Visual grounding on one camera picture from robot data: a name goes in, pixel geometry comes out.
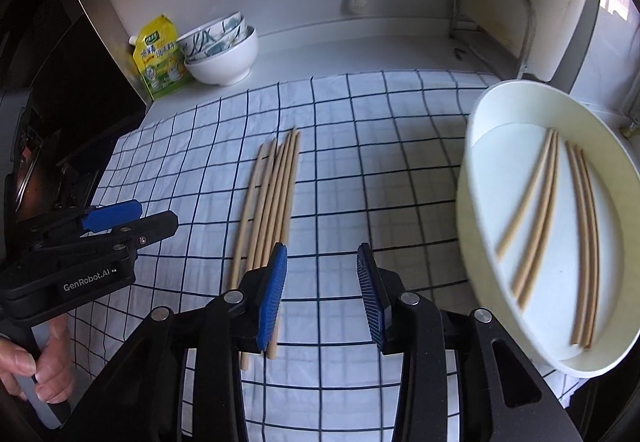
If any white black-grid cloth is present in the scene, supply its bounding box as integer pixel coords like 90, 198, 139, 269
65, 67, 578, 442

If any white cutting board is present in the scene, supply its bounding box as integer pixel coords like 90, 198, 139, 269
462, 0, 603, 93

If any yellow green refill pouch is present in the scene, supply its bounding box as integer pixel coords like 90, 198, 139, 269
128, 13, 196, 102

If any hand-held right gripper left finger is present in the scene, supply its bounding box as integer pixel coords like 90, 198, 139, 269
97, 242, 289, 442

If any metal board rack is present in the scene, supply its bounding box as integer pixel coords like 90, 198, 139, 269
448, 0, 532, 81

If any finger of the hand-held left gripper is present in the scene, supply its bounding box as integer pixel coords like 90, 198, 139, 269
30, 199, 144, 244
100, 210, 180, 254

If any patterned white bowl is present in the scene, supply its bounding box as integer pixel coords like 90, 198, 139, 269
175, 12, 249, 64

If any large white bowl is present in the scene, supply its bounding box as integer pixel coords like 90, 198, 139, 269
184, 25, 260, 87

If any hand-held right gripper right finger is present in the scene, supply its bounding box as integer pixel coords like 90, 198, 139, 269
356, 242, 586, 442

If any person's left hand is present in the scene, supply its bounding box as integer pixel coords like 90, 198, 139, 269
0, 316, 77, 406

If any cream round tray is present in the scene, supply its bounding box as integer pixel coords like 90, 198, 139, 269
455, 79, 640, 379

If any row of wooden chopsticks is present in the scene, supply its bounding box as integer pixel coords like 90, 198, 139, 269
227, 126, 304, 371

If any black appliance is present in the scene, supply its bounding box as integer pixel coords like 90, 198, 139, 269
0, 0, 147, 225

